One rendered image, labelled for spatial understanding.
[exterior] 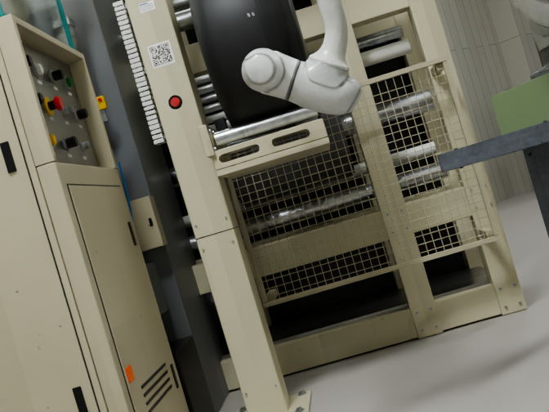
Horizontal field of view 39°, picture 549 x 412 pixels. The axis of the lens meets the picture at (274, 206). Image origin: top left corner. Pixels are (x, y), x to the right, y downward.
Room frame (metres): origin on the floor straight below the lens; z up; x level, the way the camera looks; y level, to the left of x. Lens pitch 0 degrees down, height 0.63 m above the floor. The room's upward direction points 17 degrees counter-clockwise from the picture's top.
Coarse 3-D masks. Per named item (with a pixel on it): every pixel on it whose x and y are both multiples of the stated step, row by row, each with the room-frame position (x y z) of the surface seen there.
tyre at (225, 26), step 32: (192, 0) 2.37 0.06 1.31; (224, 0) 2.31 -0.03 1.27; (256, 0) 2.29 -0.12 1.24; (288, 0) 2.32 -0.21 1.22; (224, 32) 2.29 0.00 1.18; (256, 32) 2.29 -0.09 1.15; (288, 32) 2.30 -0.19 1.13; (224, 64) 2.31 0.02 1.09; (224, 96) 2.38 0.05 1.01; (256, 96) 2.37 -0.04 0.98
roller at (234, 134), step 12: (300, 108) 2.42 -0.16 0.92; (264, 120) 2.42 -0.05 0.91; (276, 120) 2.42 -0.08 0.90; (288, 120) 2.42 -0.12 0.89; (300, 120) 2.42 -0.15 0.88; (216, 132) 2.44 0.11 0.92; (228, 132) 2.43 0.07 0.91; (240, 132) 2.42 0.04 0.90; (252, 132) 2.43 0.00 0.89; (216, 144) 2.44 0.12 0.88
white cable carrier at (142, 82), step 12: (120, 12) 2.53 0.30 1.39; (120, 24) 2.53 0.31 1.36; (132, 36) 2.53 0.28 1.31; (132, 48) 2.57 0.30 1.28; (132, 60) 2.53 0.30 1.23; (144, 72) 2.55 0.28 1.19; (144, 84) 2.53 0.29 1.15; (144, 96) 2.55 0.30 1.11; (144, 108) 2.53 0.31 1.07; (156, 108) 2.57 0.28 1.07; (156, 120) 2.53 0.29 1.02; (156, 132) 2.53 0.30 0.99; (156, 144) 2.56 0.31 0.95
